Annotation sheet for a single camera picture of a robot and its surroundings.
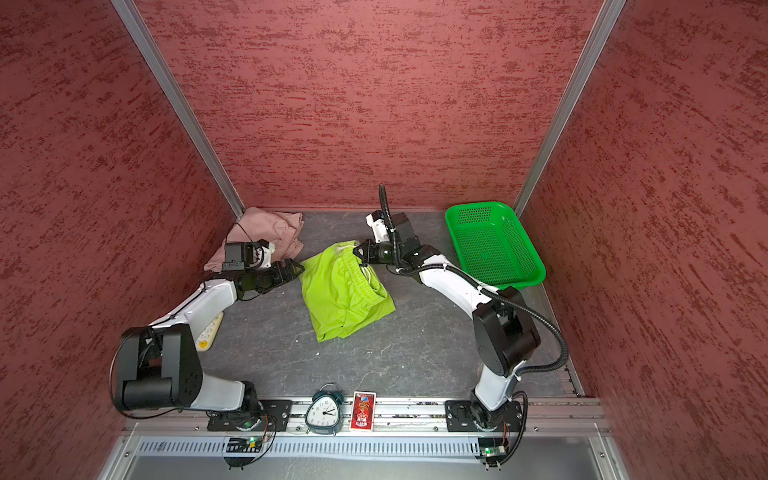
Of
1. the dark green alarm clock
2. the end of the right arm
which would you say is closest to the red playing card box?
the dark green alarm clock

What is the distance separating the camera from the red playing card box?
2.38 feet

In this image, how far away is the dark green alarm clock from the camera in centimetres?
71
